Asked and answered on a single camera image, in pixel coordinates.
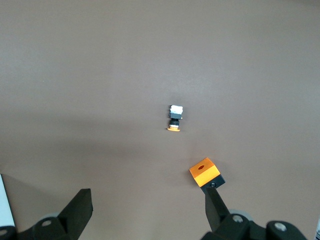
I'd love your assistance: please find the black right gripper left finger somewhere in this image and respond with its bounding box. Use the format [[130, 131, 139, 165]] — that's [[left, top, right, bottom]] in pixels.
[[17, 188, 94, 240]]

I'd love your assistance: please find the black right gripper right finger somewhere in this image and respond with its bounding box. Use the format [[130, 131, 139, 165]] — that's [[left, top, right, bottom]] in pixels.
[[201, 187, 253, 240]]

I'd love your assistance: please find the yellow push button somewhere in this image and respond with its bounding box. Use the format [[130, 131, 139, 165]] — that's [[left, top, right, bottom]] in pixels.
[[165, 104, 185, 132]]

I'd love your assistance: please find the white drawer cabinet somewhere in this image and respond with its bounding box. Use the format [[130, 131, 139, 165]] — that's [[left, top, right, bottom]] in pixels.
[[0, 173, 15, 227]]

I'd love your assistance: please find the orange box with black base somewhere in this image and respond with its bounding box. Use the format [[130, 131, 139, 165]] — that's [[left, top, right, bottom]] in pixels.
[[188, 157, 227, 195]]

